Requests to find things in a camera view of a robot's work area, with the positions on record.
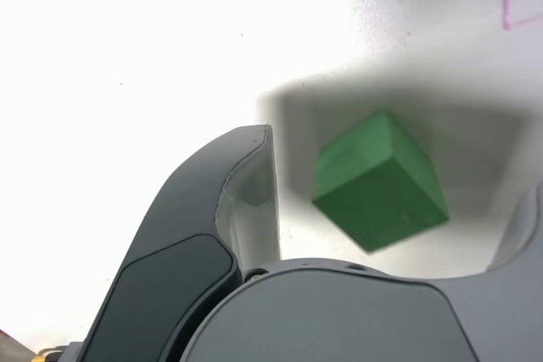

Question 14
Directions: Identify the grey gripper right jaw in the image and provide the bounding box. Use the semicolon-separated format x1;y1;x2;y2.
182;182;543;362

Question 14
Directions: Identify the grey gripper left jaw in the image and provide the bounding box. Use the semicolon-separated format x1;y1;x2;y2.
79;123;283;362

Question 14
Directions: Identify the green cube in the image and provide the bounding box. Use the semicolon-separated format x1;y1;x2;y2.
311;108;451;255

